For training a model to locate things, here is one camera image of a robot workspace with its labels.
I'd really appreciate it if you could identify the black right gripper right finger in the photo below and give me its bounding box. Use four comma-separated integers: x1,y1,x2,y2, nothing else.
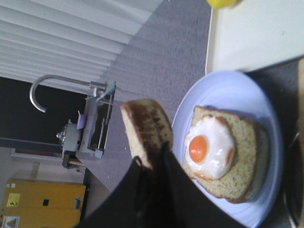
156,142,245,228

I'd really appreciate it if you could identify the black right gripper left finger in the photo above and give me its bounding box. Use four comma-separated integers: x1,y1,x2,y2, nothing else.
78,155,149,228

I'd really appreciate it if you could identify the fried egg toy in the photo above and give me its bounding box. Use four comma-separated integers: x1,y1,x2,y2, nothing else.
185,115,235,181

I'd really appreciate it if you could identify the bread slice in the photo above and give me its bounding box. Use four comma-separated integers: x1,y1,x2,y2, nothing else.
182,106,269,203
120,99,173,170

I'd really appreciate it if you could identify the white bear tray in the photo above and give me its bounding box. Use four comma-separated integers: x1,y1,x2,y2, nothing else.
205,0,304,74

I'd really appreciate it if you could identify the steel sink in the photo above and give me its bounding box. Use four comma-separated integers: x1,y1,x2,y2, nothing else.
76,82,116,159

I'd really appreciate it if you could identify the yellow cabinet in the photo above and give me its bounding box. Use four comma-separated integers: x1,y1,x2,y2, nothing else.
0,179,86,228

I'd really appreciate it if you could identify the chrome faucet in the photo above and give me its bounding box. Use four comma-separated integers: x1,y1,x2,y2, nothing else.
29,75,110,113

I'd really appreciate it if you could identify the white curtain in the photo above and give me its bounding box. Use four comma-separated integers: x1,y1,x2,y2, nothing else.
0,0,160,81

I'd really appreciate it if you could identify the front yellow lemon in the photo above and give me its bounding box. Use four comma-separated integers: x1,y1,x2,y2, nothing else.
207,0,241,10

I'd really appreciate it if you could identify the metal board handle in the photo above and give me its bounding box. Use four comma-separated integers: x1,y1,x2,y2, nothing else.
283,132,304,228

